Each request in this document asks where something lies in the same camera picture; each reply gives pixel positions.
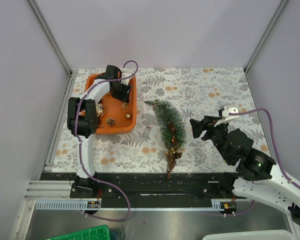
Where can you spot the gold glitter ball ornament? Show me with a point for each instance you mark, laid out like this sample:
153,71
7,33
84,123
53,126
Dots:
128,116

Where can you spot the gold striped bauble ornament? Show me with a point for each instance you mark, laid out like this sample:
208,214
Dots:
100,110

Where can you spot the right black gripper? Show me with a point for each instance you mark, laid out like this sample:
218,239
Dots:
207,123

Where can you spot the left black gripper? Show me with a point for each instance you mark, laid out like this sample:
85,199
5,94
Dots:
124,96

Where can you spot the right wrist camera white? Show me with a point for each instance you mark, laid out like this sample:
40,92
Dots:
227,113

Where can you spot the white plastic container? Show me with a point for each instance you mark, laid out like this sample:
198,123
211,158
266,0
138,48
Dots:
252,235

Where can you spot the brown leaf decoration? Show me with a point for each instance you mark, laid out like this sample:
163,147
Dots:
172,154

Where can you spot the white slotted cable duct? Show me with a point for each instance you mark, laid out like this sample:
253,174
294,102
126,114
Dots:
95,205

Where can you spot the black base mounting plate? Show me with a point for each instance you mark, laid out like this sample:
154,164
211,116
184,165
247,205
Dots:
153,189

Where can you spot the orange plastic bin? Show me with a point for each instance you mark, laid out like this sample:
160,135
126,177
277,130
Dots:
113,109

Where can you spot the small green christmas tree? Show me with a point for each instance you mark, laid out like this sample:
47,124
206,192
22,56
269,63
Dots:
165,112

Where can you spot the frosted pine cone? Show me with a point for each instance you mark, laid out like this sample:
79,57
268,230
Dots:
125,105
110,121

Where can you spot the floral patterned table mat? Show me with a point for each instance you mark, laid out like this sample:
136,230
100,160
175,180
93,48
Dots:
195,92

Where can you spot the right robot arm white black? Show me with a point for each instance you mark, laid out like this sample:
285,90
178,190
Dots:
257,176

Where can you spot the green plastic crate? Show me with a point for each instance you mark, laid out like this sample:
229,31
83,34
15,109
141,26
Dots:
100,232

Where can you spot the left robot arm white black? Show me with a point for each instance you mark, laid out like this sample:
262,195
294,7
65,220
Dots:
83,121

